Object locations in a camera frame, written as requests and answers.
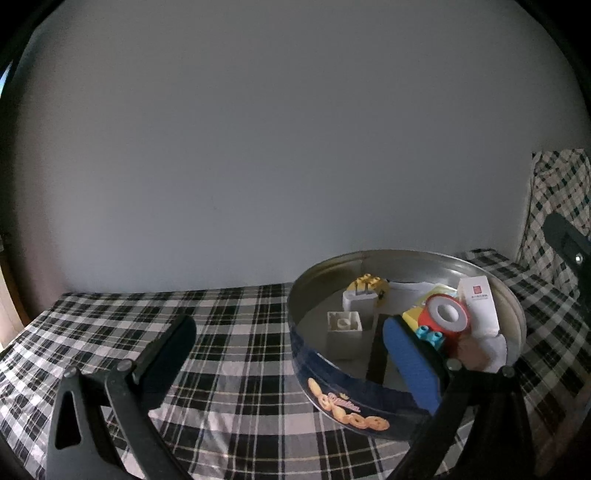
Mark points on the red cylinder toy block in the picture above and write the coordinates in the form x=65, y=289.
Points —
x=464, y=318

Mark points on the plaid tablecloth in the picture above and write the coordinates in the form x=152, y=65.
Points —
x=231, y=415

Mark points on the white toy block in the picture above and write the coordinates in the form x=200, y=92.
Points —
x=344, y=341

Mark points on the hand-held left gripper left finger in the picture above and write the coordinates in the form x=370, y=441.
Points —
x=166, y=355

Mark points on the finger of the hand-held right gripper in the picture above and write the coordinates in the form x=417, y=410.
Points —
x=568, y=249

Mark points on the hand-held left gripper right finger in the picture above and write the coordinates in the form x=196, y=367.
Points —
x=411, y=364

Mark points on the blue round cookie tin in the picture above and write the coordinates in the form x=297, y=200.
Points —
x=323, y=367

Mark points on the dark brown strip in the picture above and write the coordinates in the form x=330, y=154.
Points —
x=381, y=350

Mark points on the small yellow toy block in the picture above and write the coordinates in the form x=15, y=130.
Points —
x=364, y=284

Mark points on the white paper liner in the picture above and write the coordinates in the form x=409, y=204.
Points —
x=406, y=288

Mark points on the plaid draped cloth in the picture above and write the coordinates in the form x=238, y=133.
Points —
x=554, y=184

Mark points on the teal bear toy block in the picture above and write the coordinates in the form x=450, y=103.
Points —
x=429, y=336

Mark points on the brown block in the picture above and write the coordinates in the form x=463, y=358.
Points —
x=475, y=355

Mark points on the white box with red label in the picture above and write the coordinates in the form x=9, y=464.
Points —
x=480, y=309

